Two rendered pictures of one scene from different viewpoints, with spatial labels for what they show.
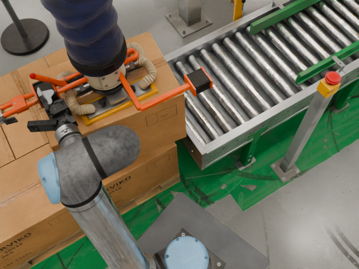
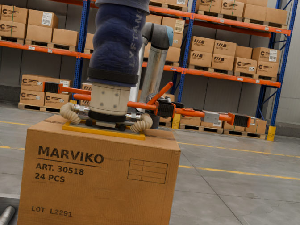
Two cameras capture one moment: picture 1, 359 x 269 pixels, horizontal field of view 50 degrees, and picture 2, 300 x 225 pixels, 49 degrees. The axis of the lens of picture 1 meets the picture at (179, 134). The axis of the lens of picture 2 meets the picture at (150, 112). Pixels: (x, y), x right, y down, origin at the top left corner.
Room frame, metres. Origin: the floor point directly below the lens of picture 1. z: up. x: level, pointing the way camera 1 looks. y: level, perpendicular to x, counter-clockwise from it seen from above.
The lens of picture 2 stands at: (2.34, 0.95, 1.35)
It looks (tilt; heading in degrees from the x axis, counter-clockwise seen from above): 7 degrees down; 199
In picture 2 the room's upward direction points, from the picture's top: 8 degrees clockwise
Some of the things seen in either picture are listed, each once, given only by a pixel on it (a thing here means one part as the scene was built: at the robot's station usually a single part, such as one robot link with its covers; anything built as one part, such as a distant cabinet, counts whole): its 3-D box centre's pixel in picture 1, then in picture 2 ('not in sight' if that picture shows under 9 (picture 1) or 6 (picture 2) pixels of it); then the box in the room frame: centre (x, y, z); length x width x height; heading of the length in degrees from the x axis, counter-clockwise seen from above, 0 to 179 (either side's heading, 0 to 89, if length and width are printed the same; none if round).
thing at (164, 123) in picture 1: (112, 108); (104, 172); (1.02, 0.32, 0.87); 0.60 x 0.40 x 0.40; 111
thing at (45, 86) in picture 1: (46, 92); (164, 109); (0.91, 0.52, 1.20); 0.10 x 0.08 x 0.06; 25
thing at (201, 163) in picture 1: (171, 118); not in sight; (1.18, 0.04, 0.47); 0.70 x 0.03 x 0.15; 28
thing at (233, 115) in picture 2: not in sight; (238, 119); (0.77, 0.84, 1.19); 0.08 x 0.07 x 0.05; 115
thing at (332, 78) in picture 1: (332, 79); not in sight; (1.01, -0.70, 1.02); 0.07 x 0.07 x 0.04
